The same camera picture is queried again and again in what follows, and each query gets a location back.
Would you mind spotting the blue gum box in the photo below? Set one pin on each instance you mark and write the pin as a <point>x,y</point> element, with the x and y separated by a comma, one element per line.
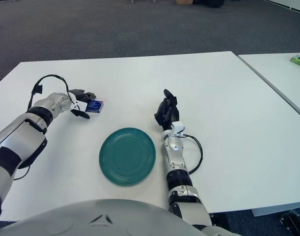
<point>97,106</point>

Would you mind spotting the green ridged plate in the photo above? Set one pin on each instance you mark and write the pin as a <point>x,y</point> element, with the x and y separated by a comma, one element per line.
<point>127,157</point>

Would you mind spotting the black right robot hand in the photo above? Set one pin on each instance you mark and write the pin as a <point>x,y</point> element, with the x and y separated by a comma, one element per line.
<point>170,113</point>

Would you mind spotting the grey robot torso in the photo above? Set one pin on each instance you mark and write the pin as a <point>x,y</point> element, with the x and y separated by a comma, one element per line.
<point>103,221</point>

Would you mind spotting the green packet box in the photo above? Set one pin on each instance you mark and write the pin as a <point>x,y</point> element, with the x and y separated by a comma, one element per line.
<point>299,61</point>

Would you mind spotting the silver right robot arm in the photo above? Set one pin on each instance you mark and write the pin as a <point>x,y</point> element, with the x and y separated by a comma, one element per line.
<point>176,159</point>

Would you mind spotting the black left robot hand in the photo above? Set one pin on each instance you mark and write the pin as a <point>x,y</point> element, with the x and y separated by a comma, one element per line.
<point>81,94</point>

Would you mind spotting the white table frame beam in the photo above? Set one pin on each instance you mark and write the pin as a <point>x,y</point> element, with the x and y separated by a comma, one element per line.
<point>275,211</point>

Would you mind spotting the black cabinet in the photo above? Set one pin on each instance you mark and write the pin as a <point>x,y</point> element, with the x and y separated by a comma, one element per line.
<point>208,2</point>

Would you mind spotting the brown cardboard box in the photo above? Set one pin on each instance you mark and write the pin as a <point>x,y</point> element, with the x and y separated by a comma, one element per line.
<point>184,2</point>

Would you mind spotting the black table foot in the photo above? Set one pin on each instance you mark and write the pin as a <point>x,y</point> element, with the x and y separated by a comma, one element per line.
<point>294,221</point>

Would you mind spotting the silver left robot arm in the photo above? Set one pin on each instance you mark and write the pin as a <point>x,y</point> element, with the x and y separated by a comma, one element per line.
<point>22,130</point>

